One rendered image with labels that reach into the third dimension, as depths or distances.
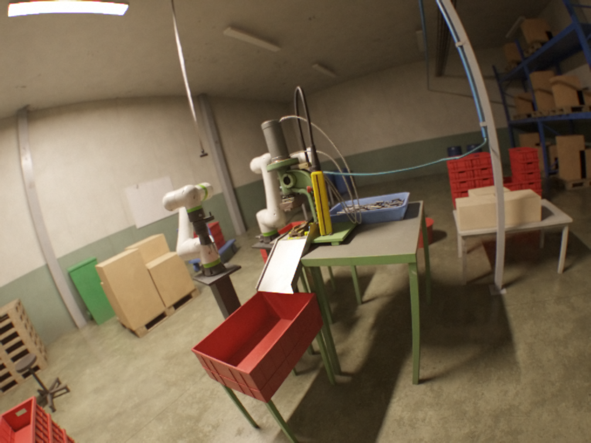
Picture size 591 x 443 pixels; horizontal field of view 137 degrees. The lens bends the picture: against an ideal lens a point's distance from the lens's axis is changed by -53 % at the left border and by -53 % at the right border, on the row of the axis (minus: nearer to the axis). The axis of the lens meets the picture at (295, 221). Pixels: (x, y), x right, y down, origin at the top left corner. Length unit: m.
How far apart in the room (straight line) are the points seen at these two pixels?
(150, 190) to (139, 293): 2.98
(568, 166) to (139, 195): 9.12
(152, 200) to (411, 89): 8.82
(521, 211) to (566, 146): 3.93
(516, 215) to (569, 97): 3.98
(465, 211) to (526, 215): 0.62
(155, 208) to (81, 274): 2.35
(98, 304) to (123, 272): 1.51
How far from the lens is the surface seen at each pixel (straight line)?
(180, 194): 1.35
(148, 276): 3.48
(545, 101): 6.94
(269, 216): 1.73
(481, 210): 2.35
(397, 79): 9.79
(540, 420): 1.74
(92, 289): 4.64
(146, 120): 6.37
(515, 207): 2.44
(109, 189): 5.55
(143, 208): 5.70
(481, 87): 2.12
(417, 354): 1.52
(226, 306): 1.70
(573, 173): 6.38
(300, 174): 1.50
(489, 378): 1.82
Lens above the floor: 1.43
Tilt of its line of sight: 12 degrees down
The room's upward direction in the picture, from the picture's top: 16 degrees counter-clockwise
